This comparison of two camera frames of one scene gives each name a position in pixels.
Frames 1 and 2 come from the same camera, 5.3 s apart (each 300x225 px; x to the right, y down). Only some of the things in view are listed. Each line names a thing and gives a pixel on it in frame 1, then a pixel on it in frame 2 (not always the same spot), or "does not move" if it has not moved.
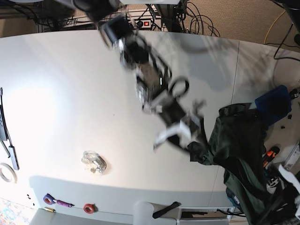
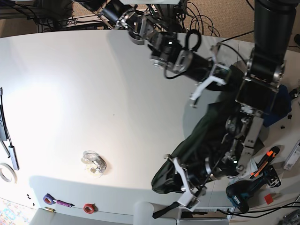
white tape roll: x=3 y=177 does not move
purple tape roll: x=49 y=199 does not move
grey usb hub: x=14 y=158 does not move
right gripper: x=283 y=190 → x=194 y=184
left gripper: x=180 y=121 → x=219 y=75
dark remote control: x=3 y=134 does not move
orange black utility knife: x=270 y=155 does not move
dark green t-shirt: x=236 y=142 → x=203 y=149
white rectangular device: x=295 y=155 does not move
